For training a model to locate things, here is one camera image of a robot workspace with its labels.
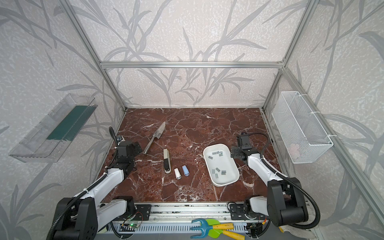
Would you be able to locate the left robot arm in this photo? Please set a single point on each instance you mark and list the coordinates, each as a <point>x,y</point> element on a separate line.
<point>82,216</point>

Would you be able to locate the white plastic tray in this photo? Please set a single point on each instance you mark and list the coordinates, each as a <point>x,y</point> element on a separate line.
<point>222,168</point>

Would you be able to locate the white work glove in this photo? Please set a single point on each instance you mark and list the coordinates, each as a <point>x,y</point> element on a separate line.
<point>300,233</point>

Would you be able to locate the green toy garden shovel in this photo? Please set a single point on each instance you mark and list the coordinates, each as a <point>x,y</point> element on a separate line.
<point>225,231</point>

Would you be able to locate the teal toy garden rake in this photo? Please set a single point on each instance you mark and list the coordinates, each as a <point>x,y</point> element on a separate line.
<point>210,228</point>

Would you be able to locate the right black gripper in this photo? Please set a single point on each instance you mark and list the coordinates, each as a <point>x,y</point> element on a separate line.
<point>237,152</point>

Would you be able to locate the clear acrylic wall shelf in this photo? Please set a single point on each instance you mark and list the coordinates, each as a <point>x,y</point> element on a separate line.
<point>47,142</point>

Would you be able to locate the small white cylinder piece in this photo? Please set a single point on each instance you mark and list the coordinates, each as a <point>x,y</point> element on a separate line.
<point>177,174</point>

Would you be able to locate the metal garden trowel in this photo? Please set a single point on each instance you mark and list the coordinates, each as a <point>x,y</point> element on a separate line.
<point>156,135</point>

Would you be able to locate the blue staple box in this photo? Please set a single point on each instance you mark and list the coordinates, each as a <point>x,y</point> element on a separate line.
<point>185,170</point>

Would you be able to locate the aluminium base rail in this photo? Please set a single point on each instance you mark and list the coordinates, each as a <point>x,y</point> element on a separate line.
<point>178,218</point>

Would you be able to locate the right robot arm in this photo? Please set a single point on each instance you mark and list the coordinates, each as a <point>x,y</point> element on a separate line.
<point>286,203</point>

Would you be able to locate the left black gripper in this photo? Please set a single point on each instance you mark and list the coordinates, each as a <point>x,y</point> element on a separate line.
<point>132,148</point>

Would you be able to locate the white wire mesh basket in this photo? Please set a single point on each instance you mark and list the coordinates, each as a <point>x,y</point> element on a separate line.
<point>303,135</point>

